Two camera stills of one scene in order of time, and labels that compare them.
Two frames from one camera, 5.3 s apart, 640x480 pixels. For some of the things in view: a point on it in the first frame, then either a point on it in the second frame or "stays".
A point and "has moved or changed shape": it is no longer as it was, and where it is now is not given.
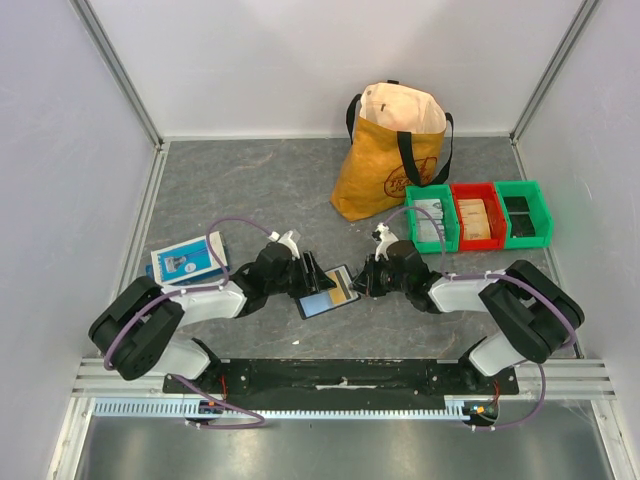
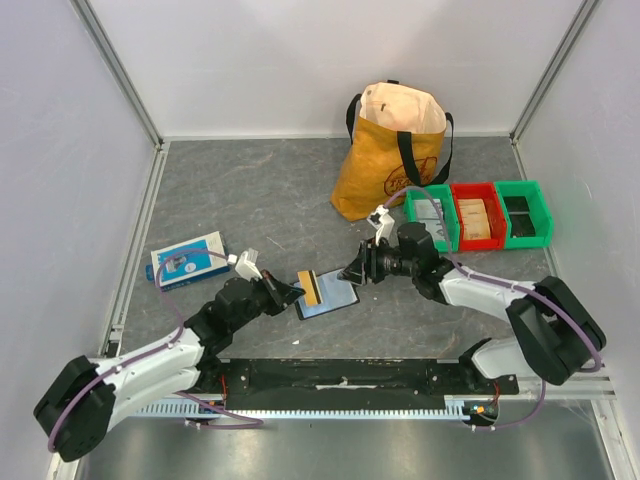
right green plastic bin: x=542 y=221 stays
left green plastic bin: x=438 y=192 stays
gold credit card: x=344 y=290 has moved or changed shape
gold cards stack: x=474 y=219 stays
